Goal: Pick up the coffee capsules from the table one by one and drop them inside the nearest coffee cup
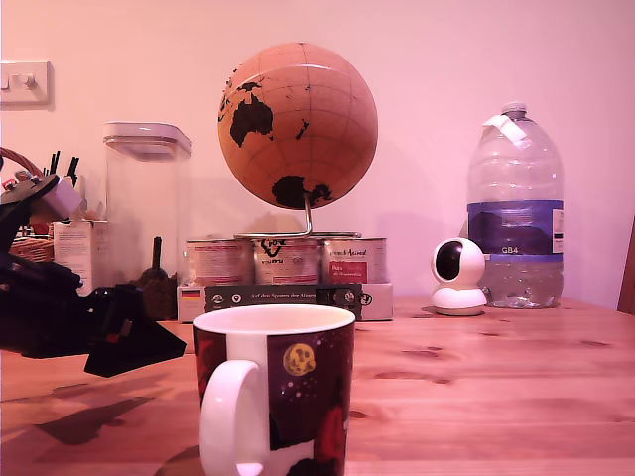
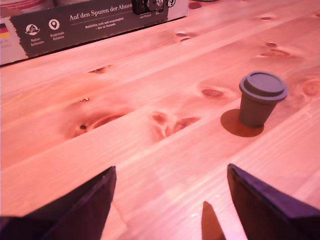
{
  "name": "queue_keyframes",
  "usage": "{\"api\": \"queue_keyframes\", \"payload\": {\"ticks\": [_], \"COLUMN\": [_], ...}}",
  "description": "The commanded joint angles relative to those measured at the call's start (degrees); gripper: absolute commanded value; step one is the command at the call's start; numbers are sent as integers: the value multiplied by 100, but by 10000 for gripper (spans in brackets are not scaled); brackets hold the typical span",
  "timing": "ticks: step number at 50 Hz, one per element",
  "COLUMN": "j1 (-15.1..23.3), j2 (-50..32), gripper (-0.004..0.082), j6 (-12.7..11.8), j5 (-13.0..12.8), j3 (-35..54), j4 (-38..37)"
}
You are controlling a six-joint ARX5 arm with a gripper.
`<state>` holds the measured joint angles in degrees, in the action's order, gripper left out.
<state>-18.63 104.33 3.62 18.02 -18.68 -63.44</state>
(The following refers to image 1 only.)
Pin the cardboard can tray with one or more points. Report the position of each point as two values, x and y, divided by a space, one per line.
377 300

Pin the white carton box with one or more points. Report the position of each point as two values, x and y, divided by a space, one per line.
74 253

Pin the woven wicker basket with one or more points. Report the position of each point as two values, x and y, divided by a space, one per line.
35 248

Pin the large clear water bottle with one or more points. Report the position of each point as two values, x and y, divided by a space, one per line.
516 228

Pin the clear jar with white lid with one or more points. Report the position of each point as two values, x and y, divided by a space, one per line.
149 134

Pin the brown bristly brush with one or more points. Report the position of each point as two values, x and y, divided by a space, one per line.
156 287

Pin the cork globe on metal stand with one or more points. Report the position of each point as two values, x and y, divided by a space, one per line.
307 129

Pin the tin can with red label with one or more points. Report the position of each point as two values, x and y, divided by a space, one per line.
354 260

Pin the small white round camera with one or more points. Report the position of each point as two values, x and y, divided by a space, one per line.
456 263

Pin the dark space print mug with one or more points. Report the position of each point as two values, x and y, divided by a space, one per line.
307 396

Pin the tin can with pale label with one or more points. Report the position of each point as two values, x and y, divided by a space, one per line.
218 263

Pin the white wall light switch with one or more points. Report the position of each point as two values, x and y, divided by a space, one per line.
25 82

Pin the tin can with black logo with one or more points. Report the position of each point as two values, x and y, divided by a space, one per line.
288 263

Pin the black stick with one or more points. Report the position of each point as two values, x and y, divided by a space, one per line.
73 171
54 162

